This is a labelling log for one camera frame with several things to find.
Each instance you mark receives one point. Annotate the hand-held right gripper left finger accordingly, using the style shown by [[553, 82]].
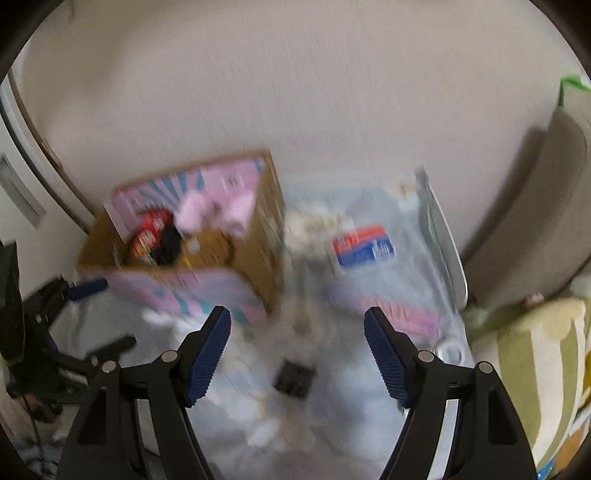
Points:
[[207, 360]]

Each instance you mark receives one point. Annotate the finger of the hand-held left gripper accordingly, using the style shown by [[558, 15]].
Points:
[[108, 348], [87, 288]]

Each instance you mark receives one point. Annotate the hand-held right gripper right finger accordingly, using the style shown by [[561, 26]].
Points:
[[388, 355]]

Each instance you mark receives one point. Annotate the red snack packet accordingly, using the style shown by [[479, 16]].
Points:
[[147, 235]]

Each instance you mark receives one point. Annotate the small black jar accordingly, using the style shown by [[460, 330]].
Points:
[[295, 376]]

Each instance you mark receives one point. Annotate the black hair claw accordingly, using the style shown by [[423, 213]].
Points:
[[168, 247]]

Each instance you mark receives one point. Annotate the pink teal printed cardboard box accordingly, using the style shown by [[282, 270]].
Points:
[[258, 272]]

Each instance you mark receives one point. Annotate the brown bear plush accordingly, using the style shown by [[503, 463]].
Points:
[[212, 244]]

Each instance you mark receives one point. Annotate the pink fluffy scrunchie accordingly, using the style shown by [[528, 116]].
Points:
[[241, 210], [196, 212]]

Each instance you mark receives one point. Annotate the purple pink flat packet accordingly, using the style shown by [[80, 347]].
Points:
[[406, 318]]

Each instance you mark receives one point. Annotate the blue red plastic packet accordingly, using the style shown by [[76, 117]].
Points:
[[362, 249]]

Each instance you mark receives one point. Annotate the white sliding door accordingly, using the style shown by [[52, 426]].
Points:
[[18, 184]]

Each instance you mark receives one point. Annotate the small white table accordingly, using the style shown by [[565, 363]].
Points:
[[445, 244]]

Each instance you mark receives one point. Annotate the floral striped pillow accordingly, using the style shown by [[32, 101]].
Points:
[[531, 369]]

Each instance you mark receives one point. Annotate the small doll head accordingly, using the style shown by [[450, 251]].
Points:
[[535, 299]]

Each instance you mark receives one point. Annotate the grey sofa cushion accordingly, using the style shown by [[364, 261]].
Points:
[[531, 207]]

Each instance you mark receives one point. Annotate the white pillow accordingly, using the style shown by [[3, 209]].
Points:
[[582, 286]]

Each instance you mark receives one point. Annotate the green tissue packet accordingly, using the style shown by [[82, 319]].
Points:
[[571, 88]]

